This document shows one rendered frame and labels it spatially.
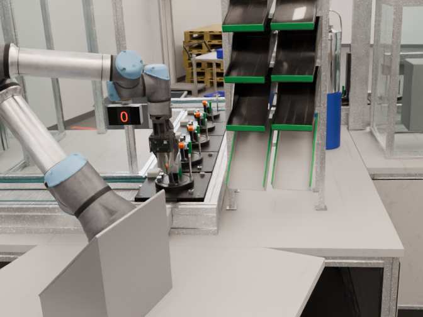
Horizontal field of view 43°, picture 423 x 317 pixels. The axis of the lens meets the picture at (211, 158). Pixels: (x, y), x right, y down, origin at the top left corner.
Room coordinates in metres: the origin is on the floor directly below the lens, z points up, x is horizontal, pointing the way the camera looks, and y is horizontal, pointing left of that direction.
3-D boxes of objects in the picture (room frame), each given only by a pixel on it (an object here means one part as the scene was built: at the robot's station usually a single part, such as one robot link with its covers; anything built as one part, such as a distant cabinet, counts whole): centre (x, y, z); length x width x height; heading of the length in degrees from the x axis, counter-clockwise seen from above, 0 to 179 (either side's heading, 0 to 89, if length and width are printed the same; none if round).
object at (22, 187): (1.86, 0.43, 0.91); 0.84 x 0.28 x 0.10; 83
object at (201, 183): (1.80, 0.14, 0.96); 0.24 x 0.24 x 0.02; 83
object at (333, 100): (2.52, -0.56, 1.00); 0.16 x 0.16 x 0.27
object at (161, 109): (1.65, 0.15, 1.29); 0.08 x 0.08 x 0.05
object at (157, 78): (1.65, 0.16, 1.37); 0.09 x 0.08 x 0.11; 107
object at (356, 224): (2.24, 0.08, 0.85); 1.50 x 1.41 x 0.03; 83
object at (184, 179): (1.80, 0.14, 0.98); 0.14 x 0.14 x 0.02
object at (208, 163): (2.05, 0.10, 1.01); 0.24 x 0.24 x 0.13; 83
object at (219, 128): (2.54, 0.04, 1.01); 0.24 x 0.24 x 0.13; 83
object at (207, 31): (9.12, -0.24, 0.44); 1.24 x 0.85 x 0.88; 154
